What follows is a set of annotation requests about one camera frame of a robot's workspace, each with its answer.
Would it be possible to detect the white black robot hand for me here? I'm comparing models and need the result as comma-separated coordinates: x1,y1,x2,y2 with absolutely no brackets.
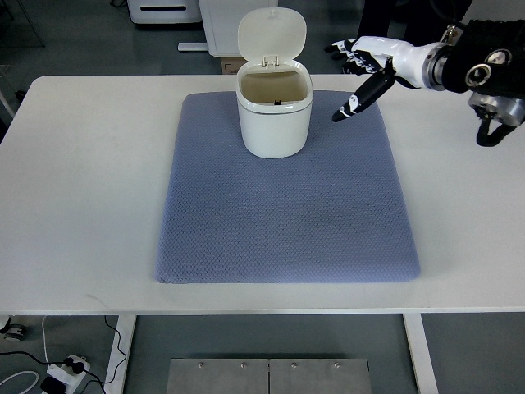
325,36,434,122

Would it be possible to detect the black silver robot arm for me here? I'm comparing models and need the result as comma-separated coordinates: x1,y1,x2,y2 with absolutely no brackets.
422,1,524,147

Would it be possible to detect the white trash bin with lid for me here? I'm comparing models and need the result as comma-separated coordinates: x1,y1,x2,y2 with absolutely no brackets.
236,7,313,158

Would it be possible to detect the person in black trousers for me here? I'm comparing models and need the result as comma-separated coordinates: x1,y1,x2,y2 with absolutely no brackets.
357,0,395,38

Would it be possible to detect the person with tan boots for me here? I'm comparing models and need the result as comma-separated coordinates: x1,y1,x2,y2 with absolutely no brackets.
404,0,473,46

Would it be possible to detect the cardboard box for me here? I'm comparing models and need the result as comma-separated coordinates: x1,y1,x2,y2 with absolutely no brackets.
221,57,247,75

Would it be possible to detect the blue quilted mat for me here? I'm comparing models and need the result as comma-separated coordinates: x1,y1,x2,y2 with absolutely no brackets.
155,90,420,284

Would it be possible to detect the white cabinet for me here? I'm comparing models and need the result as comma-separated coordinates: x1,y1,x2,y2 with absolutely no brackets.
177,0,278,57

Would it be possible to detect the white appliance with slot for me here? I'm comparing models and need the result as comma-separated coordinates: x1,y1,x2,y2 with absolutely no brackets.
127,0,202,25

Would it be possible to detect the white power strip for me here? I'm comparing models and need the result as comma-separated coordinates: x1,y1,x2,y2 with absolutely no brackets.
47,355,91,391

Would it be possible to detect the caster wheel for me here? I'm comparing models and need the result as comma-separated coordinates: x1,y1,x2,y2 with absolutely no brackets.
0,315,27,341

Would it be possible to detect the white table frame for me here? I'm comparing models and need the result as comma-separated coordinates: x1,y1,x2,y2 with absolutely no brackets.
104,313,439,393

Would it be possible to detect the metal base plate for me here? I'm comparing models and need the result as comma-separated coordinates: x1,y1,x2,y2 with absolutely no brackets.
167,358,372,393

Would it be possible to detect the black power cable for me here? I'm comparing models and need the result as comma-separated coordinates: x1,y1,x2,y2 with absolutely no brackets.
0,314,129,394

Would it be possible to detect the white cable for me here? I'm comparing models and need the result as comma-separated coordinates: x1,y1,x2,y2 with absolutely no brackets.
0,314,53,394

